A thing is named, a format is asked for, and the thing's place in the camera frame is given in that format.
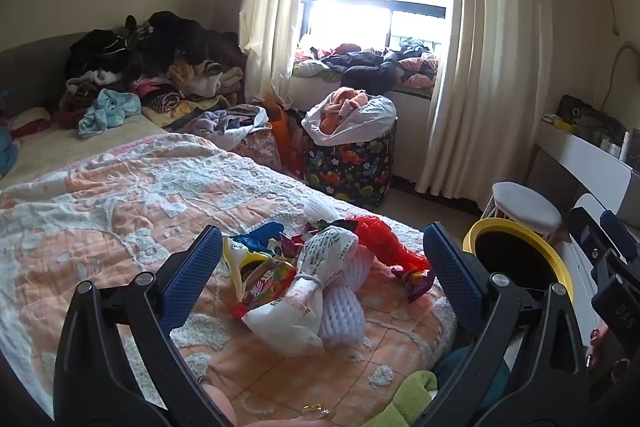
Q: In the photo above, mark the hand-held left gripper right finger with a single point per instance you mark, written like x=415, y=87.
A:
x=450, y=272

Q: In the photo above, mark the dark camouflage bag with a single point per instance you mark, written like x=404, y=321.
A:
x=590, y=117

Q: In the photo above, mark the white foam fruit net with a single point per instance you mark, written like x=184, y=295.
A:
x=350, y=307

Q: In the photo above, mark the orange fabric bag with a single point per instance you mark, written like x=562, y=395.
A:
x=287, y=137

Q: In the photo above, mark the dinosaur print laundry bag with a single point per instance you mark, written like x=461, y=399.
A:
x=350, y=167

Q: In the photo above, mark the grey bed headboard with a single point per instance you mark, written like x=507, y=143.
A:
x=35, y=62

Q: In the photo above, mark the light blue cloth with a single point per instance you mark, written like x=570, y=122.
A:
x=110, y=109

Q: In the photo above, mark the white plastic bag red print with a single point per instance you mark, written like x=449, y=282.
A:
x=290, y=317

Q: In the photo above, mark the blue snack wrapper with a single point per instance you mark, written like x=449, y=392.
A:
x=260, y=237

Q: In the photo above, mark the long cream curtain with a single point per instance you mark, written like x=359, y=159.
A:
x=480, y=57

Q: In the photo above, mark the orange and white quilted blanket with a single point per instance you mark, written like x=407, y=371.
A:
x=100, y=217

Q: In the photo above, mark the white cosmetic bottle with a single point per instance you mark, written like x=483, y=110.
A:
x=625, y=146

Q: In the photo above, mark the short cream curtain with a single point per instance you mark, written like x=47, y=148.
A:
x=272, y=7

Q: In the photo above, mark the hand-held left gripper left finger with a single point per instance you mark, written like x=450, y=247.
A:
x=192, y=267

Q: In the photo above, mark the white bag with orange clothes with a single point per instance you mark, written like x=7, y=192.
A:
x=360, y=117

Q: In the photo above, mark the yellow rimmed black trash bin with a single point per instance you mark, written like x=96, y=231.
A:
x=515, y=257

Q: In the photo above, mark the clear white plastic bag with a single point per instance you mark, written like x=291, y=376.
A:
x=320, y=212

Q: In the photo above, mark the person's right hand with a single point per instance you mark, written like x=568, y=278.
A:
x=596, y=347

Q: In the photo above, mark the purple foil snack wrapper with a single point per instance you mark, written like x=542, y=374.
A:
x=417, y=284

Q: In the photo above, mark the yellow snack packet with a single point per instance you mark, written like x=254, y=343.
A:
x=235, y=262

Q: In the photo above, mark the small yellow box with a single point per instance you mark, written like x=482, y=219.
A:
x=557, y=122

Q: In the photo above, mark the teal cloth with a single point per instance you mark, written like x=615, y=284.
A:
x=465, y=367

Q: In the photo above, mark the floral pink storage bag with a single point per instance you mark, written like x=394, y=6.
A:
x=260, y=149

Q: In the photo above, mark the pink cloth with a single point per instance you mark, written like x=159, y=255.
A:
x=30, y=119

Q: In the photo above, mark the clothes heap on window sill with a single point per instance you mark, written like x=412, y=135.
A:
x=365, y=62

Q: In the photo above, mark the pile of mixed clothes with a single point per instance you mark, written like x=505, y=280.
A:
x=165, y=42

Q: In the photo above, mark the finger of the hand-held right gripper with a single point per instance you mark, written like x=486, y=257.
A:
x=617, y=227
x=585, y=237

